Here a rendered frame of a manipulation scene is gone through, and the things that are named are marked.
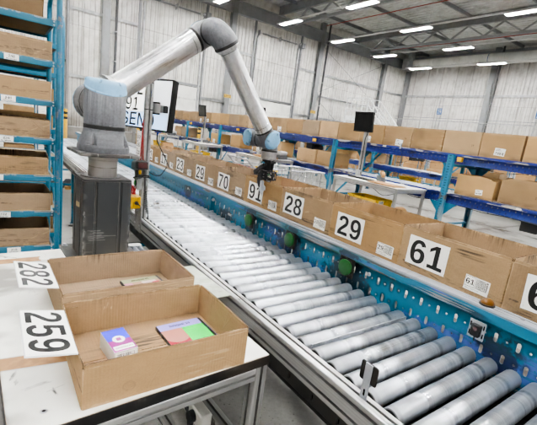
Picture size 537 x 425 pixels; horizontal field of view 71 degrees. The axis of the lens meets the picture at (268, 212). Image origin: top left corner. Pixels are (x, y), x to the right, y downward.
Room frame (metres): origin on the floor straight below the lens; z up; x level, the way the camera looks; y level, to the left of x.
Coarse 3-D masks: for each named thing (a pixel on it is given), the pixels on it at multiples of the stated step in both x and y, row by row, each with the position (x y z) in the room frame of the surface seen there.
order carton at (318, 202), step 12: (288, 192) 2.02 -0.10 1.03; (300, 192) 1.94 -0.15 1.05; (312, 192) 2.19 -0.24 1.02; (324, 192) 2.21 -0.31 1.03; (336, 192) 2.13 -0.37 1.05; (312, 204) 1.86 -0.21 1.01; (324, 204) 1.79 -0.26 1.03; (288, 216) 1.99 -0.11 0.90; (312, 216) 1.85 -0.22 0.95; (324, 216) 1.78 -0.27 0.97; (312, 228) 1.84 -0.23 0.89
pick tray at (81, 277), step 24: (72, 264) 1.17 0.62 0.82; (96, 264) 1.21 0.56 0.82; (120, 264) 1.26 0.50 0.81; (144, 264) 1.32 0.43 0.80; (168, 264) 1.30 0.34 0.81; (48, 288) 1.09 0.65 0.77; (72, 288) 1.13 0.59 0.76; (96, 288) 1.15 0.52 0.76; (120, 288) 0.99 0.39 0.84; (144, 288) 1.04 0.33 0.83
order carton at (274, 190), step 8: (248, 176) 2.35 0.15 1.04; (256, 176) 2.42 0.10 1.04; (248, 184) 2.34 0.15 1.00; (264, 184) 2.20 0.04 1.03; (272, 184) 2.14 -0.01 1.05; (280, 184) 2.54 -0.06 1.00; (288, 184) 2.48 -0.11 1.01; (296, 184) 2.42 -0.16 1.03; (304, 184) 2.36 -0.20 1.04; (264, 192) 2.20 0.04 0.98; (272, 192) 2.13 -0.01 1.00; (280, 192) 2.08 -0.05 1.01; (248, 200) 2.33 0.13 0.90; (264, 200) 2.19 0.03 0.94; (272, 200) 2.12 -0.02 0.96; (280, 200) 2.07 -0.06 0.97; (264, 208) 2.18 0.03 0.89; (280, 208) 2.06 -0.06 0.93
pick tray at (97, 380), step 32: (192, 288) 1.07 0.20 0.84; (96, 320) 0.91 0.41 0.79; (128, 320) 0.96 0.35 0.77; (160, 320) 1.00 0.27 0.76; (224, 320) 0.96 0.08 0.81; (96, 352) 0.81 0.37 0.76; (160, 352) 0.73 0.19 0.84; (192, 352) 0.77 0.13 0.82; (224, 352) 0.83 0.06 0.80; (96, 384) 0.65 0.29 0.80; (128, 384) 0.69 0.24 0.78; (160, 384) 0.73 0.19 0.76
